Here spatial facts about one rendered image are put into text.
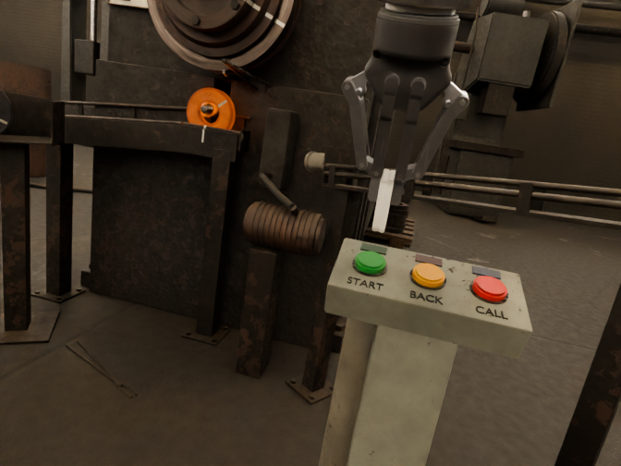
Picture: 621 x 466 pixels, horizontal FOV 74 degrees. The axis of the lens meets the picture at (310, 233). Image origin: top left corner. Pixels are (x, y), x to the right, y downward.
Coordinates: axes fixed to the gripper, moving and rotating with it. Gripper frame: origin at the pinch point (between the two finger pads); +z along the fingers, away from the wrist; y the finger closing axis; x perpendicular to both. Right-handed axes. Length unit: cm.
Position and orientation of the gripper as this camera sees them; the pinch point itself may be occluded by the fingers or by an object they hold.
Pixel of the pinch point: (383, 201)
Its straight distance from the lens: 50.2
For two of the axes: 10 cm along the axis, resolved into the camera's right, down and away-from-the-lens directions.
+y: -9.6, -2.0, 1.8
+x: -2.6, 5.3, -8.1
